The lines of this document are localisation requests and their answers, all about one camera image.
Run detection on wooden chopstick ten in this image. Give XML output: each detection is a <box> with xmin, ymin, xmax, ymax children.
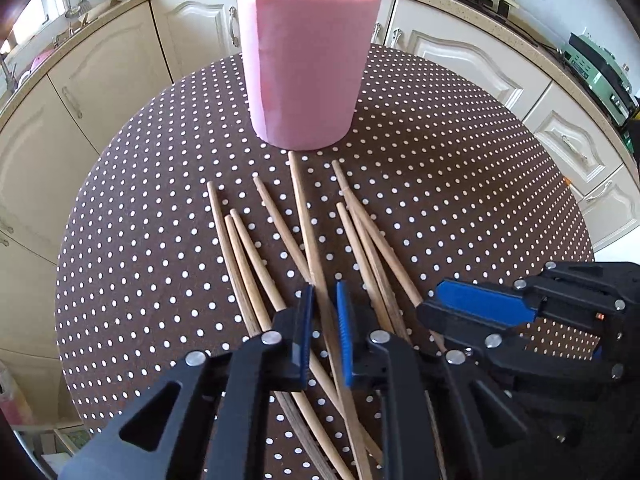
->
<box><xmin>336</xmin><ymin>202</ymin><xmax>394</xmax><ymax>332</ymax></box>

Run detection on wooden chopstick one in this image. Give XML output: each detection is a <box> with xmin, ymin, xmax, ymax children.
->
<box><xmin>206</xmin><ymin>181</ymin><xmax>336</xmax><ymax>479</ymax></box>

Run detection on wooden chopstick eleven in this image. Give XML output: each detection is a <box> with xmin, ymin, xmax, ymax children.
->
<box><xmin>331</xmin><ymin>160</ymin><xmax>411</xmax><ymax>342</ymax></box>

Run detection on wooden chopstick three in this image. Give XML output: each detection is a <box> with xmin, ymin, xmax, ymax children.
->
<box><xmin>230</xmin><ymin>209</ymin><xmax>354</xmax><ymax>479</ymax></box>

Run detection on cream lower cabinets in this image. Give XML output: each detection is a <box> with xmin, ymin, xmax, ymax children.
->
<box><xmin>1</xmin><ymin>0</ymin><xmax>639</xmax><ymax>424</ymax></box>

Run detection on wooden chopstick twelve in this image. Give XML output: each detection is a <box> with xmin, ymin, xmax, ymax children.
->
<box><xmin>342</xmin><ymin>186</ymin><xmax>449</xmax><ymax>480</ymax></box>

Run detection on brown polka dot tablecloth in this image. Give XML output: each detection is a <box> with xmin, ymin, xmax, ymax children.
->
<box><xmin>54</xmin><ymin>43</ymin><xmax>597</xmax><ymax>480</ymax></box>

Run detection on pink chopstick cup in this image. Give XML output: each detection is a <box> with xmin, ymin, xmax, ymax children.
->
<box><xmin>236</xmin><ymin>0</ymin><xmax>381</xmax><ymax>151</ymax></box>

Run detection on wooden chopstick nine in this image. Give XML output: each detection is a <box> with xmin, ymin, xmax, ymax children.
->
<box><xmin>288</xmin><ymin>151</ymin><xmax>373</xmax><ymax>479</ymax></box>

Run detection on green electric cooker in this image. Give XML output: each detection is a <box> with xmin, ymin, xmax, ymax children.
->
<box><xmin>562</xmin><ymin>34</ymin><xmax>639</xmax><ymax>128</ymax></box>

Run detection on wooden chopstick two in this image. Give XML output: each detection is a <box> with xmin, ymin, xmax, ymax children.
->
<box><xmin>224</xmin><ymin>214</ymin><xmax>271</xmax><ymax>335</ymax></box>

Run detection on wooden chopstick four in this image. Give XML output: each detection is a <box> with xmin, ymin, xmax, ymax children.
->
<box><xmin>253</xmin><ymin>176</ymin><xmax>383</xmax><ymax>464</ymax></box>

